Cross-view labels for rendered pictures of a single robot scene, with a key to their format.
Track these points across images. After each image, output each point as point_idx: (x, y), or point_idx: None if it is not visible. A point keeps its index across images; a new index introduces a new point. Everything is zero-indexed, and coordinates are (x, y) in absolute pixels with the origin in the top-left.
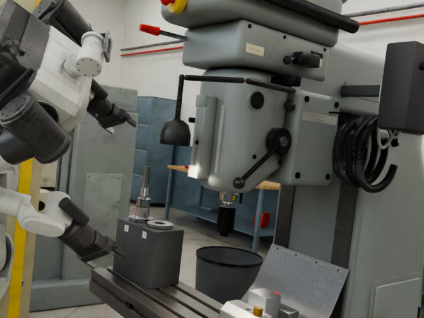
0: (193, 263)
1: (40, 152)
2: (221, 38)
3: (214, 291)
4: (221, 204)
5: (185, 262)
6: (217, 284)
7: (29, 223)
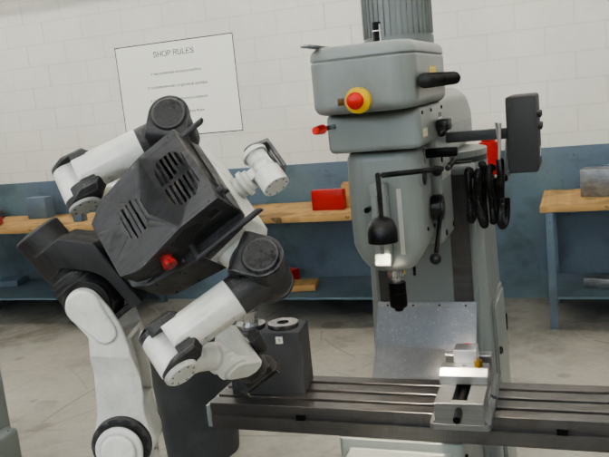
0: (61, 369)
1: (280, 291)
2: (392, 126)
3: (193, 387)
4: (26, 268)
5: (49, 373)
6: (196, 376)
7: (236, 369)
